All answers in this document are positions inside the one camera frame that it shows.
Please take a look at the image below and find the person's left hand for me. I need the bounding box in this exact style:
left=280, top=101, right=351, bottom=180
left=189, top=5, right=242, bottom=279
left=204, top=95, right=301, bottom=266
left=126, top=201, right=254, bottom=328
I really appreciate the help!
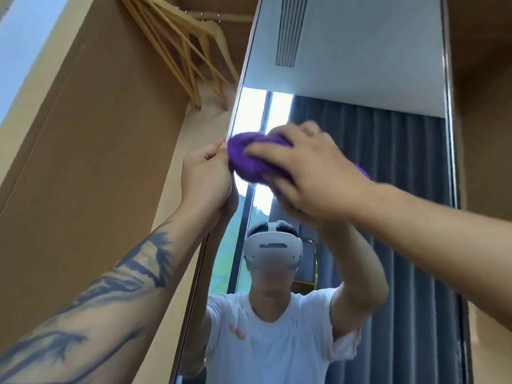
left=181, top=138, right=234, bottom=220

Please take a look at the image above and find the person's right hand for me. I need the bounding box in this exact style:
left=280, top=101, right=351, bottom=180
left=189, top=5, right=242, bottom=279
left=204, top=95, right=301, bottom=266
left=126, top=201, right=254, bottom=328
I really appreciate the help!
left=244, top=120, right=377, bottom=222

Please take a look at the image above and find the purple cleaning cloth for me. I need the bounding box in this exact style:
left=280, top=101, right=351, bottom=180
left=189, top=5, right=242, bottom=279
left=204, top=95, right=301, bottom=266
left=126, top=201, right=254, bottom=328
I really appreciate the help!
left=227, top=131, right=373, bottom=185

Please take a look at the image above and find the pull-out wardrobe mirror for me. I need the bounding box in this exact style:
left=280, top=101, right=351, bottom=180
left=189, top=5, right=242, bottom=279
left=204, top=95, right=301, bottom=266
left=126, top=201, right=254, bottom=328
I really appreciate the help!
left=170, top=0, right=475, bottom=384

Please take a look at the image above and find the person's right forearm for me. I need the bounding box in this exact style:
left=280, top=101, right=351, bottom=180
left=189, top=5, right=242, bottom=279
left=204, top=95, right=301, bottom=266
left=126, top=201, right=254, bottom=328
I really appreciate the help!
left=348, top=181, right=512, bottom=332

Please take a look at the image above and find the person's left forearm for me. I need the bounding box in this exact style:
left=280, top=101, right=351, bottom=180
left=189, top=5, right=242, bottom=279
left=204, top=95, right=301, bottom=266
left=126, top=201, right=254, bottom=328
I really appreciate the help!
left=0, top=203, right=217, bottom=384

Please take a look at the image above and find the light wooden wardrobe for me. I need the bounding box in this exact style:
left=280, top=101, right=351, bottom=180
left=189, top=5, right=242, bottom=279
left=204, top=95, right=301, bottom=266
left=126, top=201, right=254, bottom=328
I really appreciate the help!
left=0, top=0, right=512, bottom=384

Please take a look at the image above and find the wooden hanging rod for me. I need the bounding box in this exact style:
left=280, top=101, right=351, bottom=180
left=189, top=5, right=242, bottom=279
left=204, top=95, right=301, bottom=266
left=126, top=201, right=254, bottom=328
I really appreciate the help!
left=183, top=10, right=257, bottom=23

